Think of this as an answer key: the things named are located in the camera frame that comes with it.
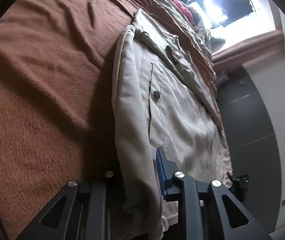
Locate beige coat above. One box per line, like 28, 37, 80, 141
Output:
111, 9, 232, 239

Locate dark hanging clothes at window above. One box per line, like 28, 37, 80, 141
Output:
177, 0, 256, 28

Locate brown bed blanket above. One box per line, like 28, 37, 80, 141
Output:
0, 0, 223, 240

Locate pink curtain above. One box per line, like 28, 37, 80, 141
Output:
211, 30, 284, 73

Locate pink garment on sill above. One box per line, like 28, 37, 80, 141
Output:
173, 0, 195, 26

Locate olive beige duvet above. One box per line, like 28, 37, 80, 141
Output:
156, 0, 212, 61

